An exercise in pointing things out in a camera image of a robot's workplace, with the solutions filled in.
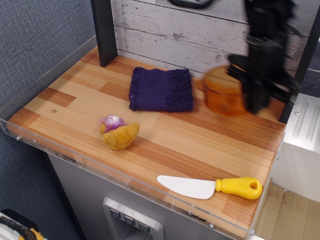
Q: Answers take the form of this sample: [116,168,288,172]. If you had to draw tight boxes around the white knife yellow handle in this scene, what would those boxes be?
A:
[156,175,263,200]

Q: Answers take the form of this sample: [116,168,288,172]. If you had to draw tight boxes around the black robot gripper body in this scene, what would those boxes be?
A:
[228,0,302,83]

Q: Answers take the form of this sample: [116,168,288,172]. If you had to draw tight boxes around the toy croissant with onion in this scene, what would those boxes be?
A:
[99,114,140,150]

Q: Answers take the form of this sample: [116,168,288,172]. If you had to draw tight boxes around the grey toy fridge cabinet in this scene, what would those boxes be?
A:
[49,155,228,240]

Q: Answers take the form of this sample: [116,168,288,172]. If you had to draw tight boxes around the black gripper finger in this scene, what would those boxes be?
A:
[268,79,300,107]
[241,73,270,114]

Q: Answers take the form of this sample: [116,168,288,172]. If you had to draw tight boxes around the black handle on wall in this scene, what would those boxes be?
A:
[169,0,213,9]

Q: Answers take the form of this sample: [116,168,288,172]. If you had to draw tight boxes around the black right frame post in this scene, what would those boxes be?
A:
[279,0,320,124]

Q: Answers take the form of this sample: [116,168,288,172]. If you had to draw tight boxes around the silver dispenser button panel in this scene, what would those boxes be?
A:
[102,197,165,240]

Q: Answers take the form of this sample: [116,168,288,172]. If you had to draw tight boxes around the yellow toy bottom left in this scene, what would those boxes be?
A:
[18,228,45,240]

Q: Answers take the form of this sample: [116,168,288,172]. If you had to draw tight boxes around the black left frame post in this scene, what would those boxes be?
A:
[90,0,118,67]

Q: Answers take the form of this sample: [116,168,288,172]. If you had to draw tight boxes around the white grooved block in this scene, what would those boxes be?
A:
[271,93,320,189]

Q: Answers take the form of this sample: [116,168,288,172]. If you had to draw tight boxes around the purple folded cloth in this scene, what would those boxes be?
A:
[128,67,194,113]

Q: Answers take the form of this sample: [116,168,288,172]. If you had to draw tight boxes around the clear acrylic table guard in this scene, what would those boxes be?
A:
[6,48,285,240]

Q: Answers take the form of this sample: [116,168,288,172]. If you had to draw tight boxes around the orange transparent pot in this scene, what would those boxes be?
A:
[196,65,249,117]

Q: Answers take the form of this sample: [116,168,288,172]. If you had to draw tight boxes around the black frame post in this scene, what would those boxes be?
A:
[279,0,320,124]
[90,0,118,67]

